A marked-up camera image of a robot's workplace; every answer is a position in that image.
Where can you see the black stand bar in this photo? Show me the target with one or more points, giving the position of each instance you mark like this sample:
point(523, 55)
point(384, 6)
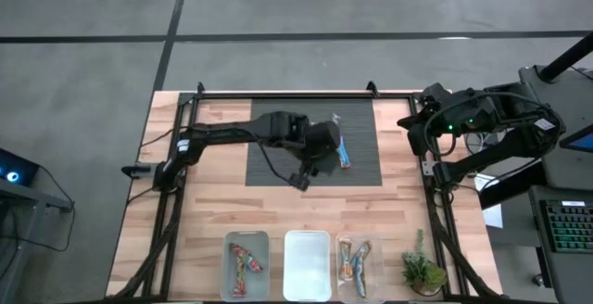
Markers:
point(505, 197)

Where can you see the tablet screen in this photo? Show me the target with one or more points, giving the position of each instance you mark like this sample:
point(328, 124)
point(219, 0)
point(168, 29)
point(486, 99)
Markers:
point(579, 141)

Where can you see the clear plastic bin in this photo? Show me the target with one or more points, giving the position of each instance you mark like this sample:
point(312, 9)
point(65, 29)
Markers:
point(376, 285)

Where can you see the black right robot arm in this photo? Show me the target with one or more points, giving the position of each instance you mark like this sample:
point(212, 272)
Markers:
point(509, 144)

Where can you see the grey metal stand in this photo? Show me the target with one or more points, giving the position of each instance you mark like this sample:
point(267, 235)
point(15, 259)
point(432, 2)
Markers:
point(28, 199)

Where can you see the dark grey ribbed mat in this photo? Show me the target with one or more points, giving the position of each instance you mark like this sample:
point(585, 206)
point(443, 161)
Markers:
point(361, 174)

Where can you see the white plastic bin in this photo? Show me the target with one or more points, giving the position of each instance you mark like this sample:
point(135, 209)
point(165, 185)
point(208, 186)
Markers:
point(307, 267)

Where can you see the black table edge clamp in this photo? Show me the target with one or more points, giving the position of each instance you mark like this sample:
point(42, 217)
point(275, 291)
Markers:
point(136, 170)

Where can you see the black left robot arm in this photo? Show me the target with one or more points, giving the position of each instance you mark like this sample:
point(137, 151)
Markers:
point(222, 132)

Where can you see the small potted green plant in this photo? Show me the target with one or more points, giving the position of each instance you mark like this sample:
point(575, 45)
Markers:
point(422, 274)

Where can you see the blue orange granola bar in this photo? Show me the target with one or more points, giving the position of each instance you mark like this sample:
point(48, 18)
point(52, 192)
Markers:
point(346, 260)
point(361, 281)
point(364, 253)

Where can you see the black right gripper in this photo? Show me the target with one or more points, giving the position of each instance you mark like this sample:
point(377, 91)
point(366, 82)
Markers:
point(435, 109)

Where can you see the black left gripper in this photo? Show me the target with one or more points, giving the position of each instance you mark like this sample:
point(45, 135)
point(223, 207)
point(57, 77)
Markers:
point(322, 139)

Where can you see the black computer with blue light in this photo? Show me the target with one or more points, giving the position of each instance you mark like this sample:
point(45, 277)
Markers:
point(16, 169)

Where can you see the grey plastic bin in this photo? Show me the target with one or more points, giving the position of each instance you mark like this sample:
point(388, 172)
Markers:
point(257, 290)

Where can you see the bright blue granola bar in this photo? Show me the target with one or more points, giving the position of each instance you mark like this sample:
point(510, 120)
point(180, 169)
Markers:
point(344, 155)

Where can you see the grey workstation desk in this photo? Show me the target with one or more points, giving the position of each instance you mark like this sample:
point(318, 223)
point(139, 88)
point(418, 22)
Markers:
point(560, 169)

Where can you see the red green granola bar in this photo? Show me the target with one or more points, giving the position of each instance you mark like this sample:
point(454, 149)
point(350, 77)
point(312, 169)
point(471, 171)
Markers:
point(240, 283)
point(245, 260)

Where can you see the white paper sheet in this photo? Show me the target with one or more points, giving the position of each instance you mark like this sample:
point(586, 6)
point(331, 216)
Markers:
point(495, 216)

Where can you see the white arm base bracket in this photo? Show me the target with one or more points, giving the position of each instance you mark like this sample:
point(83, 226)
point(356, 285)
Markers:
point(428, 168)

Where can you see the desk caster wheel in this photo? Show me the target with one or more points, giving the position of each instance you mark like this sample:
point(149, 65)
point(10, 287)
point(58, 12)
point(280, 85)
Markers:
point(538, 281)

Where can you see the black pole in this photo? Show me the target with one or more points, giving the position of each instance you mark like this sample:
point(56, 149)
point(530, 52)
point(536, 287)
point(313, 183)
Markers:
point(567, 58)

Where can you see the backlit black keyboard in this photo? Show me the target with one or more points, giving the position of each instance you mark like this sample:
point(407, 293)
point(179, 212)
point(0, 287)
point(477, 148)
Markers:
point(572, 225)

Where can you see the black metal table frame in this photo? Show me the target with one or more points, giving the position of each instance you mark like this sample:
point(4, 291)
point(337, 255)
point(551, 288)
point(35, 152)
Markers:
point(301, 95)

